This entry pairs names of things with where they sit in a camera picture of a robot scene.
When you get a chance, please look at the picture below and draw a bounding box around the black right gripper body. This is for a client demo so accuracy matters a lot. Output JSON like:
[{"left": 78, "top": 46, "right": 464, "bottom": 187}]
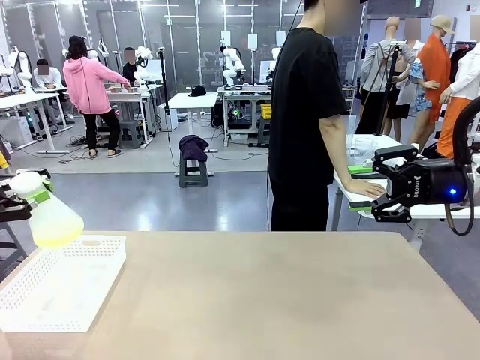
[{"left": 389, "top": 157, "right": 470, "bottom": 207}]

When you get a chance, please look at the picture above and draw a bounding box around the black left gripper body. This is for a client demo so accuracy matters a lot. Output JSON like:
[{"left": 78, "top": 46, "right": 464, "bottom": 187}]
[{"left": 0, "top": 183, "right": 32, "bottom": 223}]

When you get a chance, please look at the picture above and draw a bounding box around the clear plastic beaker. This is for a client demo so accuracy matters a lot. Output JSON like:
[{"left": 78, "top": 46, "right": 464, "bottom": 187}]
[{"left": 353, "top": 136, "right": 376, "bottom": 161}]

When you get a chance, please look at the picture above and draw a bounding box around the translucent plastic conical flask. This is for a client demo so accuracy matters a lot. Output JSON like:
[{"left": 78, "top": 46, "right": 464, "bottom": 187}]
[{"left": 22, "top": 182, "right": 86, "bottom": 249}]

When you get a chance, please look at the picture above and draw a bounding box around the person's right forearm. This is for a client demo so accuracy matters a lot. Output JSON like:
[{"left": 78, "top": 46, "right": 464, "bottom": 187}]
[{"left": 324, "top": 140, "right": 357, "bottom": 187}]

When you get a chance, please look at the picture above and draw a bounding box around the person's right hand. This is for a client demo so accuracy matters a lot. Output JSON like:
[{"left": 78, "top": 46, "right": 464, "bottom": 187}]
[{"left": 346, "top": 178, "right": 388, "bottom": 199}]

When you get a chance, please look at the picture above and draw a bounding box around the translucent graduated cylinder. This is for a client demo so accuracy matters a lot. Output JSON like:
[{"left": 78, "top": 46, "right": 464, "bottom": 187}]
[{"left": 346, "top": 114, "right": 359, "bottom": 158}]

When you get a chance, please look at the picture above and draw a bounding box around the yellow cloth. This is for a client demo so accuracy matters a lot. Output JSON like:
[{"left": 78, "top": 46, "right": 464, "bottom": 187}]
[{"left": 0, "top": 138, "right": 11, "bottom": 170}]

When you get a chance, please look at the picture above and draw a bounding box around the mannequin in floral blue dress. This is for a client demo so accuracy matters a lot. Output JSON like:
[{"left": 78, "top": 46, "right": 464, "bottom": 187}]
[{"left": 385, "top": 17, "right": 438, "bottom": 143}]

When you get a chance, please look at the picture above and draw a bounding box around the white shoe shelf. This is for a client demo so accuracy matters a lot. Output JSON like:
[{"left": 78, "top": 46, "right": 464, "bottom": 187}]
[{"left": 343, "top": 86, "right": 357, "bottom": 116}]

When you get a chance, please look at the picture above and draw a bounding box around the mannequin in orange trousers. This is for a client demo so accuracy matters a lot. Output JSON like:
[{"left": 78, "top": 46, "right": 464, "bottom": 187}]
[{"left": 436, "top": 35, "right": 480, "bottom": 169}]

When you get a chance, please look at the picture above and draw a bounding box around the white perforated plastic tray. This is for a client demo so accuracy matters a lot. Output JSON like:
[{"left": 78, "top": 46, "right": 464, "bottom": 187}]
[{"left": 0, "top": 235, "right": 128, "bottom": 334}]

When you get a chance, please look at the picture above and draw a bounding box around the white desk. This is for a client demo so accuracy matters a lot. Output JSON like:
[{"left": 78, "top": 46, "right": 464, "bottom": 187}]
[
  {"left": 168, "top": 91, "right": 219, "bottom": 178},
  {"left": 0, "top": 91, "right": 71, "bottom": 155},
  {"left": 106, "top": 86, "right": 154, "bottom": 146}
]

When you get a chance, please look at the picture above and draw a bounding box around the mannequin in grey shirt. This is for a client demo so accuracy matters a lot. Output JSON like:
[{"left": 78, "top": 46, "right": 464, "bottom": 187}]
[{"left": 355, "top": 16, "right": 418, "bottom": 136}]

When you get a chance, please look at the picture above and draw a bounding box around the mannequin in orange dress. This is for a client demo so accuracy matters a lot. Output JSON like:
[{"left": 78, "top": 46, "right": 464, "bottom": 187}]
[{"left": 407, "top": 14, "right": 457, "bottom": 153}]

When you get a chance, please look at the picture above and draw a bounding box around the grey step stool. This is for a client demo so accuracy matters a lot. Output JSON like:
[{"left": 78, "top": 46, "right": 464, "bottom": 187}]
[
  {"left": 178, "top": 149, "right": 209, "bottom": 189},
  {"left": 118, "top": 119, "right": 143, "bottom": 150}
]

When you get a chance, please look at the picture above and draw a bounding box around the person in black t-shirt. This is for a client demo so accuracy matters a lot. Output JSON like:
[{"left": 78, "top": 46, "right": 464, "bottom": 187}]
[{"left": 267, "top": 0, "right": 352, "bottom": 233}]

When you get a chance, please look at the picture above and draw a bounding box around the seated person in white shirt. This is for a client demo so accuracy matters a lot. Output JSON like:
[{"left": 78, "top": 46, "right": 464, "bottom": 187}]
[{"left": 32, "top": 58, "right": 76, "bottom": 123}]

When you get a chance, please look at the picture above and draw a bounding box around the person in pink hoodie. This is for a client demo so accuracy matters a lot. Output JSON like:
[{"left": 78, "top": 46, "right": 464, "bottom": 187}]
[{"left": 61, "top": 35, "right": 132, "bottom": 158}]

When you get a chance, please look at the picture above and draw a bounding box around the white computer tower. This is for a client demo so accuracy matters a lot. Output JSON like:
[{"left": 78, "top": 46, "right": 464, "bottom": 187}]
[{"left": 157, "top": 103, "right": 179, "bottom": 132}]

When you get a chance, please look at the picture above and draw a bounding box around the person in black top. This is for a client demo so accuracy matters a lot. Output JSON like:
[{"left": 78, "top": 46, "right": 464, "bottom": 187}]
[{"left": 121, "top": 46, "right": 143, "bottom": 86}]

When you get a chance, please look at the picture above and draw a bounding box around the dark crumpled cloth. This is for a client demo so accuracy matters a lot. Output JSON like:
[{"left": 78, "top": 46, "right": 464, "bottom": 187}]
[{"left": 178, "top": 134, "right": 210, "bottom": 164}]

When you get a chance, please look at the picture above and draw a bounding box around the grey workbench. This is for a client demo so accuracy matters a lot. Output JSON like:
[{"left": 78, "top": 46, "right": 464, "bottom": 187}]
[{"left": 217, "top": 85, "right": 273, "bottom": 148}]

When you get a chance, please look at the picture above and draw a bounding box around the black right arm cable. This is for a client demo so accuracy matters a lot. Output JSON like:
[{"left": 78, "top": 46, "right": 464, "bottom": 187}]
[{"left": 444, "top": 97, "right": 480, "bottom": 236}]

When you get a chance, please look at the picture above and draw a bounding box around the black camera tripod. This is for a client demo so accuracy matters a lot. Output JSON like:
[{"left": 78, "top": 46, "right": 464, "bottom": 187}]
[{"left": 376, "top": 40, "right": 404, "bottom": 137}]

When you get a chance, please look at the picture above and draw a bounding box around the black camera stand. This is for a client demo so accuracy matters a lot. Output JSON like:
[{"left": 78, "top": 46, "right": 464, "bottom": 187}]
[{"left": 156, "top": 46, "right": 173, "bottom": 132}]

